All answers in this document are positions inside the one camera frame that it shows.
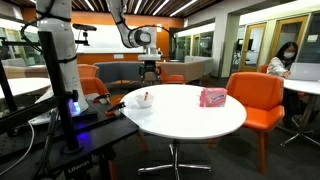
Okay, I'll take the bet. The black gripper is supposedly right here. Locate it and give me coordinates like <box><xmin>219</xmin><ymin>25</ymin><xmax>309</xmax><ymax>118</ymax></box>
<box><xmin>139</xmin><ymin>60</ymin><xmax>162</xmax><ymax>85</ymax></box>

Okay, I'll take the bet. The small white bowl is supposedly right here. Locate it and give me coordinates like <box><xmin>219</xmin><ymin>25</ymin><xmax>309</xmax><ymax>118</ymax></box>
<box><xmin>135</xmin><ymin>93</ymin><xmax>155</xmax><ymax>109</ymax></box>

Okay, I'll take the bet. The orange chair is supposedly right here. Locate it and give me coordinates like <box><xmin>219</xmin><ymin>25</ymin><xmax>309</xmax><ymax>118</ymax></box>
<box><xmin>164</xmin><ymin>74</ymin><xmax>186</xmax><ymax>85</ymax></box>
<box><xmin>79</xmin><ymin>77</ymin><xmax>126</xmax><ymax>107</ymax></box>
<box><xmin>258</xmin><ymin>63</ymin><xmax>270</xmax><ymax>75</ymax></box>
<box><xmin>77</xmin><ymin>63</ymin><xmax>100</xmax><ymax>79</ymax></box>

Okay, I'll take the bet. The grey sofa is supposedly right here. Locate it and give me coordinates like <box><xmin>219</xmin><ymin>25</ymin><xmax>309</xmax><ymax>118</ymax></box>
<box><xmin>93</xmin><ymin>60</ymin><xmax>145</xmax><ymax>85</ymax></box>

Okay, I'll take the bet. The beige sofa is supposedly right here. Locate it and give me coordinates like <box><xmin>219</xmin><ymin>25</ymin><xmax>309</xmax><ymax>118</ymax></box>
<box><xmin>1</xmin><ymin>58</ymin><xmax>50</xmax><ymax>80</ymax></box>
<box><xmin>159</xmin><ymin>55</ymin><xmax>215</xmax><ymax>84</ymax></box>

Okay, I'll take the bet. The orange black clamp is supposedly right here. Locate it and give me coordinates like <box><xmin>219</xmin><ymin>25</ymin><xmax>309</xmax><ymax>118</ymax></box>
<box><xmin>92</xmin><ymin>93</ymin><xmax>111</xmax><ymax>104</ymax></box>
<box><xmin>105</xmin><ymin>101</ymin><xmax>127</xmax><ymax>117</ymax></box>

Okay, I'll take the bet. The soft rectangular packet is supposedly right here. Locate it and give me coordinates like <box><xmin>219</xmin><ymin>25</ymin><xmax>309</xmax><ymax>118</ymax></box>
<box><xmin>199</xmin><ymin>87</ymin><xmax>228</xmax><ymax>108</ymax></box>

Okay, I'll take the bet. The black platform board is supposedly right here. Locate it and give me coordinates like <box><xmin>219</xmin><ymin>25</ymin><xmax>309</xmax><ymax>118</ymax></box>
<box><xmin>0</xmin><ymin>93</ymin><xmax>140</xmax><ymax>180</ymax></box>

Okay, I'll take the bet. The chrome table base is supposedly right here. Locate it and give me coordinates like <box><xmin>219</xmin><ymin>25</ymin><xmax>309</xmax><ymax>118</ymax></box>
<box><xmin>137</xmin><ymin>138</ymin><xmax>213</xmax><ymax>180</ymax></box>

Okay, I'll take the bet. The large orange armchair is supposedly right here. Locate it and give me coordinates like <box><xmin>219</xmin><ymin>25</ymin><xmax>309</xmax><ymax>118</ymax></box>
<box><xmin>208</xmin><ymin>71</ymin><xmax>286</xmax><ymax>176</ymax></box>

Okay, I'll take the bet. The yellow framed glass door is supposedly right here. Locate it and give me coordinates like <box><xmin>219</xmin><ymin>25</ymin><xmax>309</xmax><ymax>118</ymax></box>
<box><xmin>239</xmin><ymin>22</ymin><xmax>268</xmax><ymax>73</ymax></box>
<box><xmin>266</xmin><ymin>15</ymin><xmax>310</xmax><ymax>65</ymax></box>

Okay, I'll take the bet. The black tripod head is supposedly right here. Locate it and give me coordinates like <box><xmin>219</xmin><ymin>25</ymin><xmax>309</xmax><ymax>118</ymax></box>
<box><xmin>62</xmin><ymin>156</ymin><xmax>95</xmax><ymax>180</ymax></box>

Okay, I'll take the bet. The person wearing face mask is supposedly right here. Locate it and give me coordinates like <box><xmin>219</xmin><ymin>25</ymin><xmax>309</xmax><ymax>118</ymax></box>
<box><xmin>266</xmin><ymin>41</ymin><xmax>303</xmax><ymax>129</ymax></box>

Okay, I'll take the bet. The black slanted stand beam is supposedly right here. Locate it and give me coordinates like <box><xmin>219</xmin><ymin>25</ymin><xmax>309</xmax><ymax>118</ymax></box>
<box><xmin>0</xmin><ymin>96</ymin><xmax>59</xmax><ymax>136</ymax></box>

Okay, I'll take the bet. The round white side table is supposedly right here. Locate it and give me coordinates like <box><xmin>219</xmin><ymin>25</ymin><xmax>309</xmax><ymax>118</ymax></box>
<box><xmin>280</xmin><ymin>78</ymin><xmax>320</xmax><ymax>148</ymax></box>

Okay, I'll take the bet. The silver laptop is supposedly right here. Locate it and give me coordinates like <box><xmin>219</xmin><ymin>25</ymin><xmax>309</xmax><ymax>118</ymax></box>
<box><xmin>288</xmin><ymin>62</ymin><xmax>320</xmax><ymax>82</ymax></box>

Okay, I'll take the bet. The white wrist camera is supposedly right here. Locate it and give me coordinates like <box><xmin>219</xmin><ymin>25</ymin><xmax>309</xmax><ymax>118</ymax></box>
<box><xmin>137</xmin><ymin>53</ymin><xmax>163</xmax><ymax>62</ymax></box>

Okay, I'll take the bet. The white wall board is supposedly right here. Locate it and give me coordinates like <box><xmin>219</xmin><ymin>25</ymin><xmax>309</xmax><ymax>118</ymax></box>
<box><xmin>71</xmin><ymin>23</ymin><xmax>148</xmax><ymax>55</ymax></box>

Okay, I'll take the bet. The black stereo camera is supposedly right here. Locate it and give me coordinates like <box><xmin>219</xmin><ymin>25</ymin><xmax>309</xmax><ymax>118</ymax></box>
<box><xmin>72</xmin><ymin>23</ymin><xmax>98</xmax><ymax>47</ymax></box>

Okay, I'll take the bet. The black vertical post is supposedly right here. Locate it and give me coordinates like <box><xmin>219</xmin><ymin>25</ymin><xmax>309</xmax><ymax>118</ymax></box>
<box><xmin>37</xmin><ymin>30</ymin><xmax>83</xmax><ymax>155</ymax></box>

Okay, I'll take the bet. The black cable bundle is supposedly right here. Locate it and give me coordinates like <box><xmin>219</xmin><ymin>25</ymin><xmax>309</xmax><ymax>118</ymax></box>
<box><xmin>32</xmin><ymin>109</ymin><xmax>65</xmax><ymax>180</ymax></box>

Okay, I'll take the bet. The white cable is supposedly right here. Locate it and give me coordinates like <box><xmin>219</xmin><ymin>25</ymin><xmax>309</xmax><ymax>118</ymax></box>
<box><xmin>0</xmin><ymin>121</ymin><xmax>36</xmax><ymax>177</ymax></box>

